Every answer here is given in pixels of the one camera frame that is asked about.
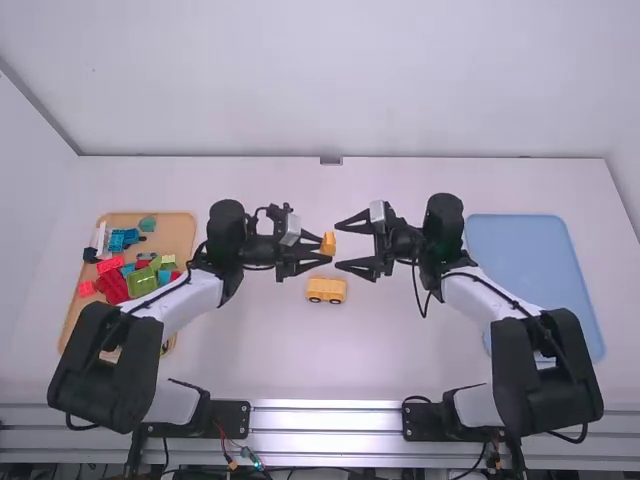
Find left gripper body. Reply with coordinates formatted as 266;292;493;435
269;203;321;284

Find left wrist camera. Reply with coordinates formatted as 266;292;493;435
278;213;303;247

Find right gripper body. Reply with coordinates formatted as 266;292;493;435
371;206;404;282

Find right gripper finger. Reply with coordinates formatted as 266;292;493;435
333;208;374;234
333;256;381;284

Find red wire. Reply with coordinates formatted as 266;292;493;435
213;421;236;469

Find blue mat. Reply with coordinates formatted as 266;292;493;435
463;213;607;362

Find tan tray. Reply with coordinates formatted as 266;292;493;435
57;211;199;359

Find pile of toy bricks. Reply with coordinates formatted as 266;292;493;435
119;249;184;289

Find small electronics module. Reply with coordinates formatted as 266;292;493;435
238;446;266;472

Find black cable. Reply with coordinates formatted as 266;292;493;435
409;257;437;319

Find yellow toy car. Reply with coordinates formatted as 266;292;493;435
305;274;350;305

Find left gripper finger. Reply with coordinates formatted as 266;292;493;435
293;253;334;277
294;225;325;251

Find silver rails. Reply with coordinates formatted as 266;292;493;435
0;397;640;466

